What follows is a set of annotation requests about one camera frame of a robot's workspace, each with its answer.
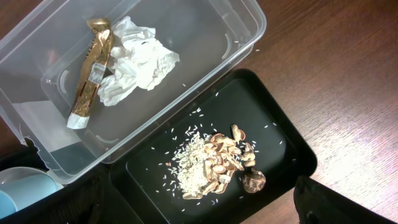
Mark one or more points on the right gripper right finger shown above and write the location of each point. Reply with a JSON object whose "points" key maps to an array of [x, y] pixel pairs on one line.
{"points": [[317, 204]]}

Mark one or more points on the gold snack wrapper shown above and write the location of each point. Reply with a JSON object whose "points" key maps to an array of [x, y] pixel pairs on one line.
{"points": [[92, 72]]}

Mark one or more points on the round black tray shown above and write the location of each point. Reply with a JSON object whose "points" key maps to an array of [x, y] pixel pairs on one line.
{"points": [[24, 157]]}

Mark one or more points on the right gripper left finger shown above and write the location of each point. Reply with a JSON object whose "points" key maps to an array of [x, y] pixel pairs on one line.
{"points": [[90, 199]]}

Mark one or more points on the black rectangular tray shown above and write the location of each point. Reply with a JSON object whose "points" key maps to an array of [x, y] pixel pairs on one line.
{"points": [[299, 160]]}

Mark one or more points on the grey plate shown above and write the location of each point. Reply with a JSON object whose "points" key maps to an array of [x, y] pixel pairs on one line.
{"points": [[25, 172]]}

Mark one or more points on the food scraps and rice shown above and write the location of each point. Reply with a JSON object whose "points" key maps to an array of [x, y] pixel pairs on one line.
{"points": [[225, 148]]}

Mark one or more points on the blue cup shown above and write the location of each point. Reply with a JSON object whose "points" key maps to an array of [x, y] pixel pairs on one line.
{"points": [[19, 194]]}

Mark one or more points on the clear plastic bin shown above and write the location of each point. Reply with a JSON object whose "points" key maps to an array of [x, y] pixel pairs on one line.
{"points": [[42, 56]]}

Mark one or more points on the white tissue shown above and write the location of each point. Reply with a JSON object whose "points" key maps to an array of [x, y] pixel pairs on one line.
{"points": [[138, 61]]}

